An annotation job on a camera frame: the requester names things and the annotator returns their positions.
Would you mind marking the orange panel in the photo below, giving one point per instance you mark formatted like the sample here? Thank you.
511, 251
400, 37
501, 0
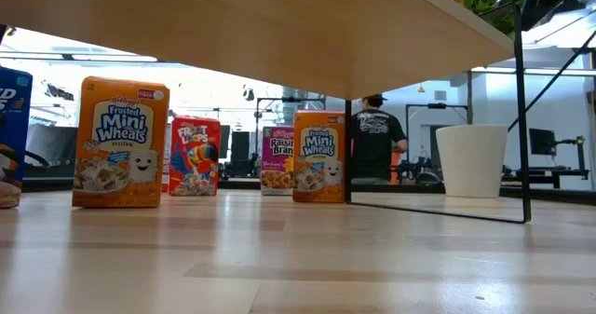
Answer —
396, 169

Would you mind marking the orange Mini Wheats cereal box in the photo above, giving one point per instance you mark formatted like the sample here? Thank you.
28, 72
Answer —
319, 165
121, 165

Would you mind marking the blue Frosted Flakes cereal box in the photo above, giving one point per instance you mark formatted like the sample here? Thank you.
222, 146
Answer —
16, 104

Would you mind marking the red Froot Loops cereal box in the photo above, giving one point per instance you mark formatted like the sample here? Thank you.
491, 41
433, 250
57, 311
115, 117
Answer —
166, 165
195, 165

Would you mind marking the wooden shelf with black legs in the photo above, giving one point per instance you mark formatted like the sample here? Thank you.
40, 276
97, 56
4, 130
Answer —
233, 25

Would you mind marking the person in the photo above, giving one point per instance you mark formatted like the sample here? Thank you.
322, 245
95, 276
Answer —
372, 141

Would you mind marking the dark grey covered bench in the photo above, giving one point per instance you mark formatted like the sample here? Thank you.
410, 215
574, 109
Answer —
51, 146

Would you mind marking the black metal rig frame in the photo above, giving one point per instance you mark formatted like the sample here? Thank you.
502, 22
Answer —
288, 99
437, 105

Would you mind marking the black upright panel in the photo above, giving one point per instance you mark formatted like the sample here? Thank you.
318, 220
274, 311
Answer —
239, 151

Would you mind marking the black monitor on stand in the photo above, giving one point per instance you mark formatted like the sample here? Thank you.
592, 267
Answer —
542, 141

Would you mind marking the black metal table frame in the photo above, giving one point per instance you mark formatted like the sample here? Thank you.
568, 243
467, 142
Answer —
242, 184

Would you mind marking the white plant pot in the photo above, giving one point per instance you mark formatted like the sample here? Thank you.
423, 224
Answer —
470, 165

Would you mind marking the black background robot arm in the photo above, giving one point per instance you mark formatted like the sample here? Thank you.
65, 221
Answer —
419, 172

